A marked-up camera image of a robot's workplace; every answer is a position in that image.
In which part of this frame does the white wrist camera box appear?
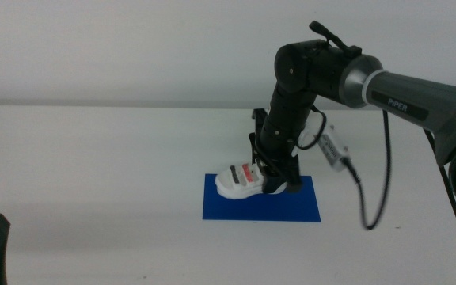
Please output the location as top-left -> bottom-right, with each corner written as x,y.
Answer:
315,123 -> 351,173

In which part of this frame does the long black camera cable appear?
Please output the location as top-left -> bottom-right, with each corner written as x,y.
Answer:
343,110 -> 392,231

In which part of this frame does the blue rectangular mat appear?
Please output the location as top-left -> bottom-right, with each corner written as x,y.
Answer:
202,173 -> 321,223

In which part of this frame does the black cable under arm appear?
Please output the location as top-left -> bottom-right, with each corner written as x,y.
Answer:
424,129 -> 456,268

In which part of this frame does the short black cable loop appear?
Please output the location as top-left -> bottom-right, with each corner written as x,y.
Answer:
294,104 -> 328,151

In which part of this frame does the white shoe with coloured straps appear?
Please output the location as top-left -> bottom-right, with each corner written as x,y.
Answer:
215,161 -> 288,200

